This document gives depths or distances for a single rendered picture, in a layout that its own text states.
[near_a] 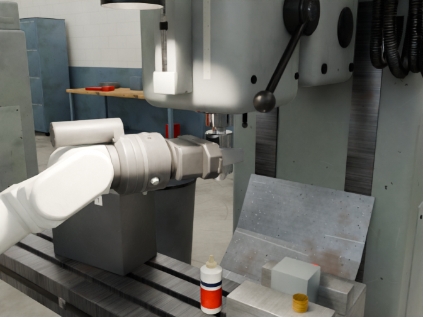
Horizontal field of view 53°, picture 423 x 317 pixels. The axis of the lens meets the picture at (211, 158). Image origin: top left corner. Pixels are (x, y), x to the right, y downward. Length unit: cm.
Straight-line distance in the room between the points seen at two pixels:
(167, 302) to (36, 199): 40
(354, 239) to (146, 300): 47
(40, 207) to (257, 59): 34
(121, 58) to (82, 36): 107
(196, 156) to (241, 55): 17
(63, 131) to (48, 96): 735
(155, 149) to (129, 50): 647
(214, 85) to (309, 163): 51
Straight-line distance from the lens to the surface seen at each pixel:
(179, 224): 269
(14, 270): 113
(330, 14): 76
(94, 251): 100
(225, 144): 69
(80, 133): 60
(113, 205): 91
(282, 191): 108
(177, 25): 59
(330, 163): 102
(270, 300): 67
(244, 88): 58
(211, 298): 81
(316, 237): 103
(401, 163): 98
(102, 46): 757
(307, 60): 73
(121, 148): 60
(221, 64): 58
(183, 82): 59
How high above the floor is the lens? 139
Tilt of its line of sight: 14 degrees down
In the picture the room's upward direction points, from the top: straight up
